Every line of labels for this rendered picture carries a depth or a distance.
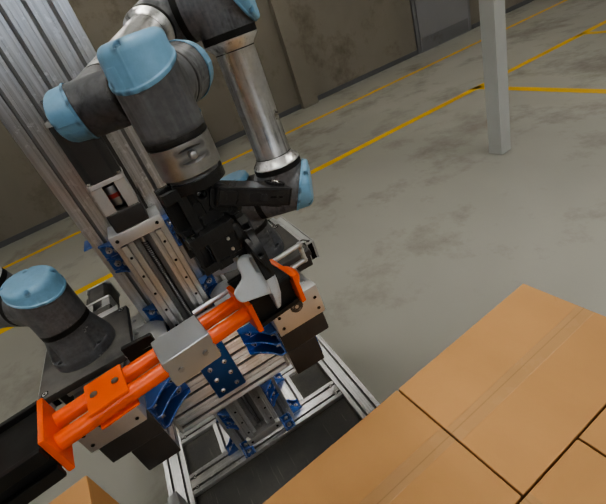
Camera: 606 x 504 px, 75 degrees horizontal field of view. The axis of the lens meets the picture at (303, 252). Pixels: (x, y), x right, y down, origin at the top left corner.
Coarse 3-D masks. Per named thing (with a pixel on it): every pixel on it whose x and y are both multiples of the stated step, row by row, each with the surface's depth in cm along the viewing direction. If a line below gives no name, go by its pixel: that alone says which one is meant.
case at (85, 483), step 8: (80, 480) 78; (88, 480) 78; (72, 488) 77; (80, 488) 77; (88, 488) 76; (96, 488) 79; (64, 496) 76; (72, 496) 76; (80, 496) 75; (88, 496) 75; (96, 496) 77; (104, 496) 80
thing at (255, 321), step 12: (276, 264) 60; (276, 276) 57; (288, 276) 56; (228, 288) 59; (288, 288) 58; (300, 288) 57; (252, 300) 54; (264, 300) 56; (288, 300) 58; (300, 300) 59; (252, 312) 54; (264, 312) 57; (276, 312) 57; (252, 324) 57; (264, 324) 56
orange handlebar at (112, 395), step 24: (216, 312) 57; (240, 312) 55; (216, 336) 53; (144, 360) 53; (96, 384) 51; (120, 384) 50; (144, 384) 50; (72, 408) 50; (96, 408) 48; (120, 408) 49; (72, 432) 47
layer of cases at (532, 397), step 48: (528, 288) 135; (480, 336) 126; (528, 336) 120; (576, 336) 115; (432, 384) 117; (480, 384) 112; (528, 384) 108; (576, 384) 104; (384, 432) 110; (432, 432) 106; (480, 432) 102; (528, 432) 98; (576, 432) 95; (336, 480) 103; (384, 480) 100; (432, 480) 96; (480, 480) 93; (528, 480) 90; (576, 480) 87
